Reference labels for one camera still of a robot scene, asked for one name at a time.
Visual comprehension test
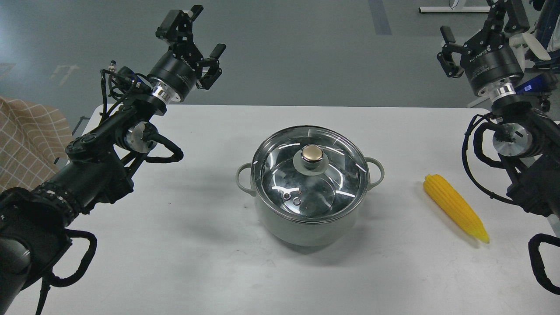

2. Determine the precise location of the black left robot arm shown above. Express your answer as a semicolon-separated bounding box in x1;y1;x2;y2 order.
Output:
0;5;226;315

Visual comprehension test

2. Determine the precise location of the yellow corn cob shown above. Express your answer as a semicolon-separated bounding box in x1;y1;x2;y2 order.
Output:
423;174;490;244

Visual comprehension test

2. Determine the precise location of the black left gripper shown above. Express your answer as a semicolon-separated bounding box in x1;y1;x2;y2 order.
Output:
148;5;227;102

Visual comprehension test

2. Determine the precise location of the grey steel cooking pot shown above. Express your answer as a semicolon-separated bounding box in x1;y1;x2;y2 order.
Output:
235;125;385;247

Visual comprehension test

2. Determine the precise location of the white desk base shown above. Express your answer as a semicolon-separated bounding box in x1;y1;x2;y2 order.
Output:
418;0;490;14

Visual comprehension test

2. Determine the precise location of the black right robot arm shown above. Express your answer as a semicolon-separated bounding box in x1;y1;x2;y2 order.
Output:
437;0;559;217

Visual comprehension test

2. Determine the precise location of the glass pot lid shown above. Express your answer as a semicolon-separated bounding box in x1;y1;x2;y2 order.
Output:
251;126;385;223

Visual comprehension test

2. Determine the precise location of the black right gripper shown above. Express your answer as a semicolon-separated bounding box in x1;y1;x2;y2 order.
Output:
437;0;530;96

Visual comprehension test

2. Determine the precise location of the beige checkered cloth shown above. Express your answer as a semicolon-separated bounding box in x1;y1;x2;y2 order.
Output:
0;96;74;191

